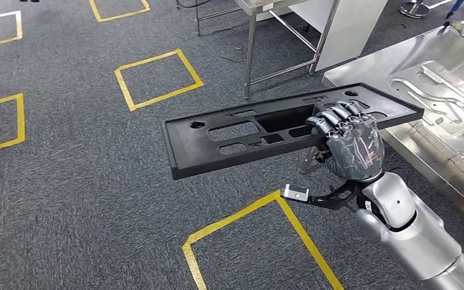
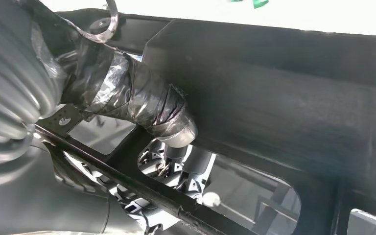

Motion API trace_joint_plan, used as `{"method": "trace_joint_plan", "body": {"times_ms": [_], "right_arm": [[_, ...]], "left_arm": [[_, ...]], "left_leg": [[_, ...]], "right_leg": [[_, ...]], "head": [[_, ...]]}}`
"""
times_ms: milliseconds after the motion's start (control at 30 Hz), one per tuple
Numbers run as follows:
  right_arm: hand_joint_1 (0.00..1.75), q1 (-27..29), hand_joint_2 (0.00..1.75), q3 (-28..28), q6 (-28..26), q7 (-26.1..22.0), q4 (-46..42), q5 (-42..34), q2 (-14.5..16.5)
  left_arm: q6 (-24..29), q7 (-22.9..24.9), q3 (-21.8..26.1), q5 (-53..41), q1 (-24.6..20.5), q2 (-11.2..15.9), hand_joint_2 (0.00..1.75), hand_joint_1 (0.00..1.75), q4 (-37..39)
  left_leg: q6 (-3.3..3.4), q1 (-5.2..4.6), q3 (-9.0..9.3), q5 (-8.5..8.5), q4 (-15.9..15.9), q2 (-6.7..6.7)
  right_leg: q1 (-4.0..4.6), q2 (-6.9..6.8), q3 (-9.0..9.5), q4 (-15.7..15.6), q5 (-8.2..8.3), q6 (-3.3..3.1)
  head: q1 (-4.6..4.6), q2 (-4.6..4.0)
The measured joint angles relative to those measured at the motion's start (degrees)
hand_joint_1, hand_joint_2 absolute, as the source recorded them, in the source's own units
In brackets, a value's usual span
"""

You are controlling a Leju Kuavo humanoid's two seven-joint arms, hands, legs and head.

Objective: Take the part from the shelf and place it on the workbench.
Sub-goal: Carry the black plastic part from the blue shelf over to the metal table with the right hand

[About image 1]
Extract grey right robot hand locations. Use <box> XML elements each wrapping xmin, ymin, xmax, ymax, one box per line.
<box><xmin>300</xmin><ymin>100</ymin><xmax>385</xmax><ymax>183</ymax></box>

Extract black plastic plate frame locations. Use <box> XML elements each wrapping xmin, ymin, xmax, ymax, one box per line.
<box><xmin>161</xmin><ymin>83</ymin><xmax>425</xmax><ymax>181</ymax></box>

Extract stainless steel workbench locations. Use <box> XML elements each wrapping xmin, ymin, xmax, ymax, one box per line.
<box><xmin>321</xmin><ymin>18</ymin><xmax>464</xmax><ymax>235</ymax></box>

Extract stamped sheet metal panel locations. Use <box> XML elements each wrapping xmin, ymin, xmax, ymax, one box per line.
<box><xmin>372</xmin><ymin>60</ymin><xmax>464</xmax><ymax>169</ymax></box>

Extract steel side table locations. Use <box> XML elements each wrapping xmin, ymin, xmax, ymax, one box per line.
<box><xmin>193</xmin><ymin>0</ymin><xmax>341</xmax><ymax>101</ymax></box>

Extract chrome stanchion base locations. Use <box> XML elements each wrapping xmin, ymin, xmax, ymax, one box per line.
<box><xmin>399</xmin><ymin>0</ymin><xmax>432</xmax><ymax>19</ymax></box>

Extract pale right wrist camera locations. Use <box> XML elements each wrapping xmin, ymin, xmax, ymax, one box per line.
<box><xmin>282</xmin><ymin>184</ymin><xmax>311</xmax><ymax>203</ymax></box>

